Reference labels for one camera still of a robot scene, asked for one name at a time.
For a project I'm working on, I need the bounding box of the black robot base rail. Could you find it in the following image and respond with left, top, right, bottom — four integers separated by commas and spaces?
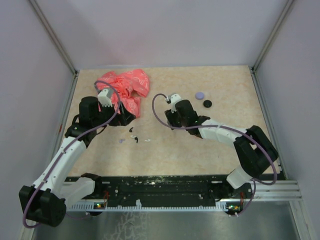
64, 173, 251, 207

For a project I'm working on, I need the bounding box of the purple round charging case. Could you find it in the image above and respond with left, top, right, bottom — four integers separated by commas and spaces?
195, 92, 205, 100

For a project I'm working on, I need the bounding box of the black round charging case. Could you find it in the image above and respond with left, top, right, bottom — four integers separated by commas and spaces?
203, 99, 213, 108

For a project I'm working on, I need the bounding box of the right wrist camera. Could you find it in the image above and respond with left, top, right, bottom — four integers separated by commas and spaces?
165, 93, 183, 113

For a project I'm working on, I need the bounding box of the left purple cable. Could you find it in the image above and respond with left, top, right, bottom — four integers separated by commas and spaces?
22, 80, 122, 229

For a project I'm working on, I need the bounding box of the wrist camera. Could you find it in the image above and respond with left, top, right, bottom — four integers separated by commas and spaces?
165, 93, 183, 113
97, 88, 114, 108

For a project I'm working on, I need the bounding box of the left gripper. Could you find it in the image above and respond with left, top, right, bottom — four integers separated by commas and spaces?
92, 101, 136, 129

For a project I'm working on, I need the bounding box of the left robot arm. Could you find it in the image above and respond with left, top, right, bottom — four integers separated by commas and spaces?
18, 96, 136, 229

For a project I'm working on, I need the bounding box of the purple cable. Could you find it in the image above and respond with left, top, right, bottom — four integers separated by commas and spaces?
151, 93, 278, 217
22, 80, 122, 229

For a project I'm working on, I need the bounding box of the crumpled pink cloth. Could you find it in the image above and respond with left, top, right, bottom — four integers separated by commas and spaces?
95, 69, 150, 118

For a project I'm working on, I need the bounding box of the white slotted cable duct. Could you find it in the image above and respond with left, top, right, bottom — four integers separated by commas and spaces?
66, 199, 241, 213

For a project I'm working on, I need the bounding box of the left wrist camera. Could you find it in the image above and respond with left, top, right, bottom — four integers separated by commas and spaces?
97, 88, 114, 108

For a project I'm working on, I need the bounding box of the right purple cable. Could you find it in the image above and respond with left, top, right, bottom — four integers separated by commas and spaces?
151, 93, 278, 217

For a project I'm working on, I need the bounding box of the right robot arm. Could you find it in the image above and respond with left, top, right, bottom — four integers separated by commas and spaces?
165, 94, 279, 198

